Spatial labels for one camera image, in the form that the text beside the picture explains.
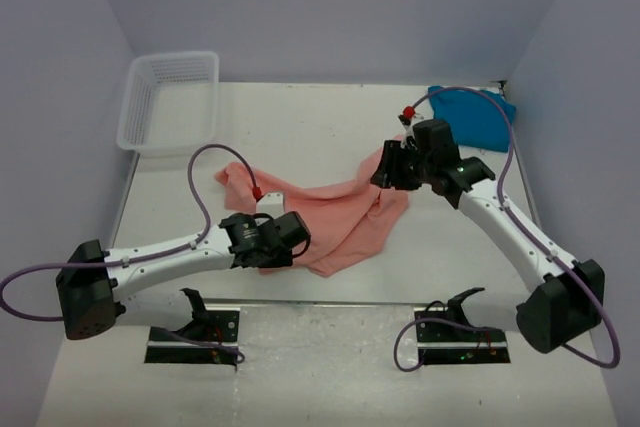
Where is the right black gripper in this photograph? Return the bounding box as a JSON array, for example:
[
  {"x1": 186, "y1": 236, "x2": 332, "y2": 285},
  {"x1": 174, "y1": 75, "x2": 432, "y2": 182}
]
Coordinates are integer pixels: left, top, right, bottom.
[{"x1": 371, "y1": 140, "x2": 435, "y2": 191}]

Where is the pink t shirt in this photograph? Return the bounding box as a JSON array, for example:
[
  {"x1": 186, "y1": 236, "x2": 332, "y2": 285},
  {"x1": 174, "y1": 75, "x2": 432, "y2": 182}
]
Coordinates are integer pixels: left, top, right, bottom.
[{"x1": 214, "y1": 134, "x2": 411, "y2": 279}]

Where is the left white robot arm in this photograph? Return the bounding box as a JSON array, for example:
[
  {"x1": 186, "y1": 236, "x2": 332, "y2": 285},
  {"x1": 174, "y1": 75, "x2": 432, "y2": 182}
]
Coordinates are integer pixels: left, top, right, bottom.
[{"x1": 55, "y1": 212, "x2": 311, "y2": 340}]

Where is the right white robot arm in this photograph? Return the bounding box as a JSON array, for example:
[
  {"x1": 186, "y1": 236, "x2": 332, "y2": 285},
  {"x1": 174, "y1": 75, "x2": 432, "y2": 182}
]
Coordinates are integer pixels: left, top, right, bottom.
[{"x1": 370, "y1": 119, "x2": 605, "y2": 353}]

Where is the blue folded t shirt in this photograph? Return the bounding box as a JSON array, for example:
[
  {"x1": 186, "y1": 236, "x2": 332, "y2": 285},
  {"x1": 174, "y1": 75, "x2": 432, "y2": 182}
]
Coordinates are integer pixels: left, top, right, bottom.
[{"x1": 427, "y1": 86, "x2": 510, "y2": 153}]

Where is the white plastic basket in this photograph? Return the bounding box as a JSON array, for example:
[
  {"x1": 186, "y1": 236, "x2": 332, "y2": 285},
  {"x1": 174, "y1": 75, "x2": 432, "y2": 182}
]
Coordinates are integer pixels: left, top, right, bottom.
[{"x1": 116, "y1": 51, "x2": 219, "y2": 157}]

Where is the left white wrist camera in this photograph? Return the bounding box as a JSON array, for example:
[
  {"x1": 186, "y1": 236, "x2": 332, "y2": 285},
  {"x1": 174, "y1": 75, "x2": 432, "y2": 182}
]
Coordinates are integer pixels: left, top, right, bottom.
[{"x1": 252, "y1": 187, "x2": 286, "y2": 217}]

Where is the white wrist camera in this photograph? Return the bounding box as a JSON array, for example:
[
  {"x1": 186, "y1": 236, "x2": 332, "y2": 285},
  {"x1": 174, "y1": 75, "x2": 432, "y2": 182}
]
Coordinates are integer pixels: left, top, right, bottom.
[
  {"x1": 398, "y1": 106, "x2": 423, "y2": 147},
  {"x1": 252, "y1": 187, "x2": 286, "y2": 217}
]

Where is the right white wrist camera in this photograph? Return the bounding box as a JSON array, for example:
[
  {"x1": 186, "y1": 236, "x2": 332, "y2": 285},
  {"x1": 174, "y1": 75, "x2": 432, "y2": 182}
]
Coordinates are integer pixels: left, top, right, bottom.
[{"x1": 398, "y1": 106, "x2": 423, "y2": 147}]

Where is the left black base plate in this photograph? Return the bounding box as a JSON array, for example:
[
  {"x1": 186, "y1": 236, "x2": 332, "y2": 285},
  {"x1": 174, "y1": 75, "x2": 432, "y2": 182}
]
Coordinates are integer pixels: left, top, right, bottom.
[{"x1": 144, "y1": 288, "x2": 245, "y2": 368}]

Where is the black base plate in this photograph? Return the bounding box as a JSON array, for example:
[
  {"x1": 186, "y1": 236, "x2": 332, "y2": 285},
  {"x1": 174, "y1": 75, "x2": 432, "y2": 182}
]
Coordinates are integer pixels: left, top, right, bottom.
[
  {"x1": 144, "y1": 288, "x2": 245, "y2": 368},
  {"x1": 414, "y1": 287, "x2": 511, "y2": 366}
]

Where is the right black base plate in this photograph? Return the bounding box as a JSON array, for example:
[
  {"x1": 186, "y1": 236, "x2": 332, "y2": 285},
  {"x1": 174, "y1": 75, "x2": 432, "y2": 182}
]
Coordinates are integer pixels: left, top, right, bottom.
[{"x1": 414, "y1": 287, "x2": 511, "y2": 366}]

